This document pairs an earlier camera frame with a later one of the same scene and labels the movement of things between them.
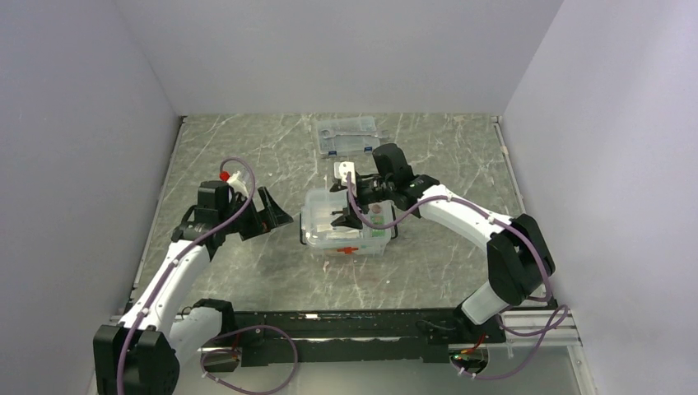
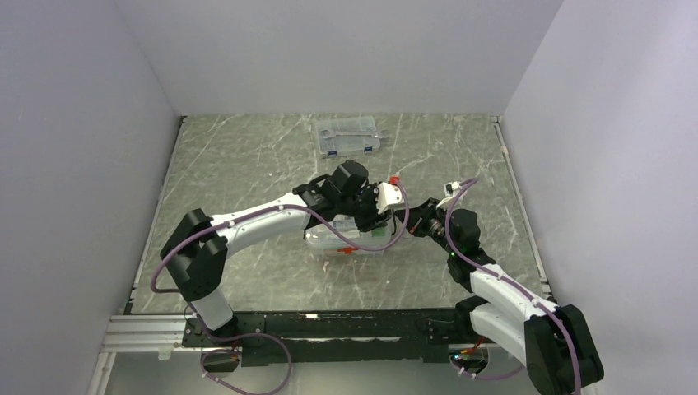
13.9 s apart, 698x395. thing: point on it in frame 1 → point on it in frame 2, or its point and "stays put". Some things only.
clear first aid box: (316, 230) stays put
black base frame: (346, 337) stays put
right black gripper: (348, 220) → (421, 214)
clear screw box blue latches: (341, 136) stays put
